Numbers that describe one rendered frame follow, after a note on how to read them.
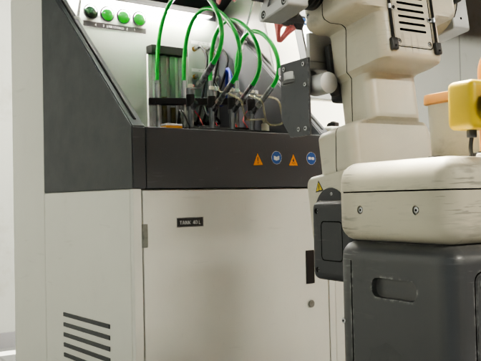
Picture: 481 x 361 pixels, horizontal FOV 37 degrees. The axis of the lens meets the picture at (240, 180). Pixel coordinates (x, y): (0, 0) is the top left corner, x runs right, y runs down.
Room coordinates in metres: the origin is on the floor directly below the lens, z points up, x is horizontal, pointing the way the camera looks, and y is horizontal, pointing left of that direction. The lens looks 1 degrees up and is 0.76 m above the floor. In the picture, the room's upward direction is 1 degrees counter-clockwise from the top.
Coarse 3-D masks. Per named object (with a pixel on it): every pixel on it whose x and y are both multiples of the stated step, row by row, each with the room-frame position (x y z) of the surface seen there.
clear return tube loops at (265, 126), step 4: (228, 92) 2.30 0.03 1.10; (240, 92) 2.37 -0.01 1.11; (252, 96) 2.33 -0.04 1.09; (268, 96) 2.37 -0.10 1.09; (240, 100) 2.25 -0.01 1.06; (260, 100) 2.30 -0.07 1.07; (280, 104) 2.33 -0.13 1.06; (264, 108) 2.29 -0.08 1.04; (280, 108) 2.33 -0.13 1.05; (244, 112) 2.24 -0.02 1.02; (264, 112) 2.29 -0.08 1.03; (244, 116) 2.25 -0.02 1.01; (264, 116) 2.29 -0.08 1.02; (248, 120) 2.31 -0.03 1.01; (252, 120) 2.34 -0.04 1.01; (264, 120) 2.37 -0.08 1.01; (264, 124) 2.39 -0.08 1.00; (268, 124) 2.35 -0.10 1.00; (272, 124) 2.34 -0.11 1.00; (276, 124) 2.34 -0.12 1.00; (280, 124) 2.34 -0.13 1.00; (264, 128) 2.39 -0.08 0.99; (268, 128) 2.39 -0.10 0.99
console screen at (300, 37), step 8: (304, 16) 2.64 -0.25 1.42; (304, 24) 2.63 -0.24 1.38; (296, 32) 2.59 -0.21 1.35; (304, 32) 2.61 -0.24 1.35; (296, 40) 2.58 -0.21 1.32; (304, 40) 2.60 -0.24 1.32; (304, 48) 2.59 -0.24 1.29; (304, 56) 2.58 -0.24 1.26; (312, 96) 2.55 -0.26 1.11; (320, 96) 2.58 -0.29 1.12; (328, 96) 2.60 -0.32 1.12
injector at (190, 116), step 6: (186, 90) 2.25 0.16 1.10; (192, 90) 2.25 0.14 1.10; (186, 96) 2.25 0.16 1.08; (192, 96) 2.25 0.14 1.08; (186, 102) 2.25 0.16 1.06; (192, 102) 2.25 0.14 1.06; (192, 108) 2.24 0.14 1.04; (192, 114) 2.25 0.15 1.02; (192, 120) 2.25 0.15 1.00; (192, 126) 2.25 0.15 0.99
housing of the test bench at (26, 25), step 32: (32, 0) 2.36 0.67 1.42; (32, 32) 2.36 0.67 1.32; (32, 64) 2.37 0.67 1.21; (32, 96) 2.37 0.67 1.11; (32, 128) 2.37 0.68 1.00; (32, 160) 2.38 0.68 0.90; (32, 192) 2.38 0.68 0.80; (32, 224) 2.38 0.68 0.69; (32, 256) 2.39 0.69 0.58; (32, 288) 2.39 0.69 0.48; (32, 320) 2.39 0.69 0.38; (32, 352) 2.40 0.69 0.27
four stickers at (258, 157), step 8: (256, 152) 2.08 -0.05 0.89; (272, 152) 2.12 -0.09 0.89; (280, 152) 2.13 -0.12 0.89; (312, 152) 2.21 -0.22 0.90; (256, 160) 2.08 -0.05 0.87; (272, 160) 2.12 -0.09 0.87; (280, 160) 2.13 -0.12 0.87; (288, 160) 2.15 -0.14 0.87; (296, 160) 2.17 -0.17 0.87; (312, 160) 2.21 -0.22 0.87
